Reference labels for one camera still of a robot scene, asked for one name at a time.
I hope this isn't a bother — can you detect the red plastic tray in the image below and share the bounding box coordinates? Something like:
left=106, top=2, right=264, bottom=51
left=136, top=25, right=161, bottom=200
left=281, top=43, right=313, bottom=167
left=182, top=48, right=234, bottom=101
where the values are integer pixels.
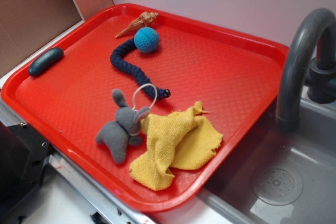
left=1, top=4, right=288, bottom=212

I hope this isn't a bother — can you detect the yellow cloth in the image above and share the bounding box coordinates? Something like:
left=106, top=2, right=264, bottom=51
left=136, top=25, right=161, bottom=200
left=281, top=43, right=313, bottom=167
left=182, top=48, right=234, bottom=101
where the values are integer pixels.
left=129, top=101, right=223, bottom=191

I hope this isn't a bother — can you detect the gray plush bunny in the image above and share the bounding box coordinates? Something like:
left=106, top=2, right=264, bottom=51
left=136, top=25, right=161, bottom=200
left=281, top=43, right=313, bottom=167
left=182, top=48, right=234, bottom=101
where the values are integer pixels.
left=95, top=89, right=152, bottom=165

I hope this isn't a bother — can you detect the tan spiral seashell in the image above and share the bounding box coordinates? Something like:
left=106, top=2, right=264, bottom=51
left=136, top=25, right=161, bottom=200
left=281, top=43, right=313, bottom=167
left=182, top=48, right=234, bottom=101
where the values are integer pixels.
left=115, top=11, right=159, bottom=38

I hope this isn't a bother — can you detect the dark green toy pickle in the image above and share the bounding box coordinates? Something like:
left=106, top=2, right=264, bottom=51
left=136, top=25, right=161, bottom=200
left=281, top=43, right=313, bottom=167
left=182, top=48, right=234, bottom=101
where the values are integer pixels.
left=28, top=47, right=64, bottom=77

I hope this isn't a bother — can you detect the gray plastic sink basin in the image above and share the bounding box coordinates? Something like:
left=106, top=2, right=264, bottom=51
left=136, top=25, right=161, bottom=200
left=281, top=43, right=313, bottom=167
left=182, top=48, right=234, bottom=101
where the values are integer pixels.
left=199, top=99, right=335, bottom=223

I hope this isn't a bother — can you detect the gray toy faucet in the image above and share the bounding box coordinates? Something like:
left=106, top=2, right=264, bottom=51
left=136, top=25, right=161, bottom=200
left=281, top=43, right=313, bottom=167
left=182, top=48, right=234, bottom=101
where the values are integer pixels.
left=276, top=8, right=335, bottom=132

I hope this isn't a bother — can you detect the brown cardboard panel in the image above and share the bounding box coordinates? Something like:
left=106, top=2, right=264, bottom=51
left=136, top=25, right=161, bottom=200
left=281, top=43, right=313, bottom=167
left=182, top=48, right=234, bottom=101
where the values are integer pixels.
left=1, top=0, right=81, bottom=76

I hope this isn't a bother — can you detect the blue ball rope toy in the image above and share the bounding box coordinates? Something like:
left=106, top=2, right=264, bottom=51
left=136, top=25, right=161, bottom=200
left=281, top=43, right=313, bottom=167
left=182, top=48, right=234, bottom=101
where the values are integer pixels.
left=110, top=27, right=160, bottom=86

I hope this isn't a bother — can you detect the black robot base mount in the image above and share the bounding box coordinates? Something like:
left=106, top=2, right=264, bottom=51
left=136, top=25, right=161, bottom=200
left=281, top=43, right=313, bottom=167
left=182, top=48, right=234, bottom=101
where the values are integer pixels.
left=1, top=123, right=51, bottom=222

